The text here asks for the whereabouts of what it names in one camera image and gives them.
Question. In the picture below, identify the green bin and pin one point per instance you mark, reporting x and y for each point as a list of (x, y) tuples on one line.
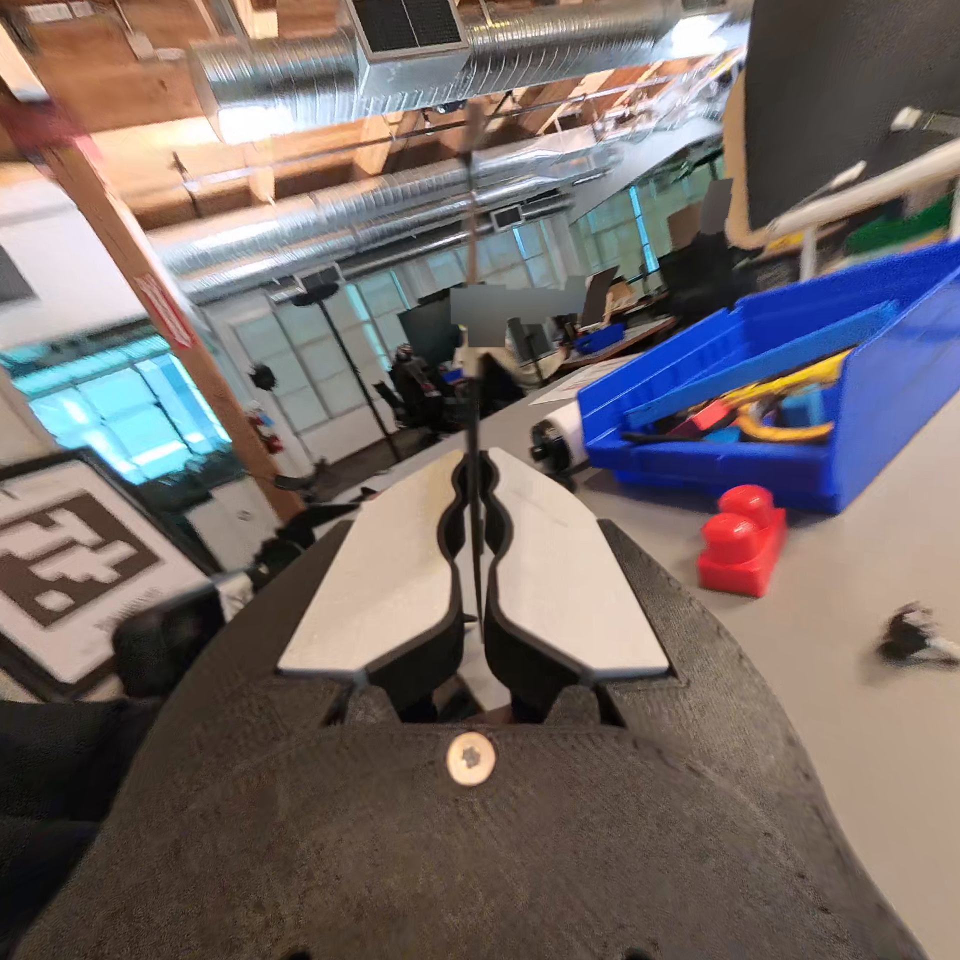
[(900, 229)]

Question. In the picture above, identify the black pole stand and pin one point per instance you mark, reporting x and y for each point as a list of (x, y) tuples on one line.
[(352, 360)]

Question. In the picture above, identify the red toy block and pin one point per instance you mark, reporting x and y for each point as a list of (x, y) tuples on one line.
[(739, 547)]

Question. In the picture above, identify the small blue bin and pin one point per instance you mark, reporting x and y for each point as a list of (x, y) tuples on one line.
[(600, 339)]

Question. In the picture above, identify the red and white sign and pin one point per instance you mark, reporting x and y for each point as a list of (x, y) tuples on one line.
[(166, 311)]

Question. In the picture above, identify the light blue plastic divider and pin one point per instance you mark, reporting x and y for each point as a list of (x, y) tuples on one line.
[(750, 360)]

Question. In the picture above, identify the silver ventilation duct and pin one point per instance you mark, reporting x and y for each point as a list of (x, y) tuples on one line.
[(337, 217)]

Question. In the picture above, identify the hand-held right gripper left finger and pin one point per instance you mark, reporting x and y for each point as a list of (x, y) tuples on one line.
[(367, 592)]

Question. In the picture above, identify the silver duct with vent boxes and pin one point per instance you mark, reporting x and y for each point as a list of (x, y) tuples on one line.
[(300, 67)]

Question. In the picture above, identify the white roll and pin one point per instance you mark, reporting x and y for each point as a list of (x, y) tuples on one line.
[(574, 431)]

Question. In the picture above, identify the small black device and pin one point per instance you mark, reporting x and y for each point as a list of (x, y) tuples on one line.
[(546, 446)]

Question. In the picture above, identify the white paper sheet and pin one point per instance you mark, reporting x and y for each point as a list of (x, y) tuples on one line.
[(585, 382)]

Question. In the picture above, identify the black panel with wooden rim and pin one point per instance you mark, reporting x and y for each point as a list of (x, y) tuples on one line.
[(825, 97)]

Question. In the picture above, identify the red plastic piece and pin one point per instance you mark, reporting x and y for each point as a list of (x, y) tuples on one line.
[(705, 416)]

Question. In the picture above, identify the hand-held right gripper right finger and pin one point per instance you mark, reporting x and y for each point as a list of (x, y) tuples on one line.
[(577, 592)]

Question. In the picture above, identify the large blue storage bin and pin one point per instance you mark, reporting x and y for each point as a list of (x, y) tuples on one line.
[(885, 420)]

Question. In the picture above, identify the thin dark rod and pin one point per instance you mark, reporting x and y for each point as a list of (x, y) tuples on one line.
[(475, 420)]

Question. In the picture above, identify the red fire extinguisher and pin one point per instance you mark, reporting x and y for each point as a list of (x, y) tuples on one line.
[(266, 431)]

